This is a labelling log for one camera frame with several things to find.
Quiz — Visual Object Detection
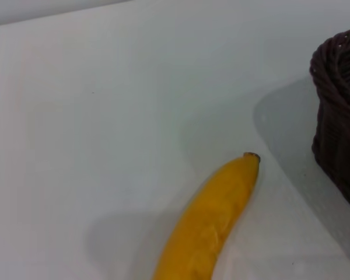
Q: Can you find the yellow banana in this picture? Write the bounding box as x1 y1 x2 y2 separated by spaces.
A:
151 152 261 280

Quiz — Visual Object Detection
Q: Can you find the dark woven plastic basket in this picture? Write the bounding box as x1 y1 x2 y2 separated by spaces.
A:
309 24 350 219

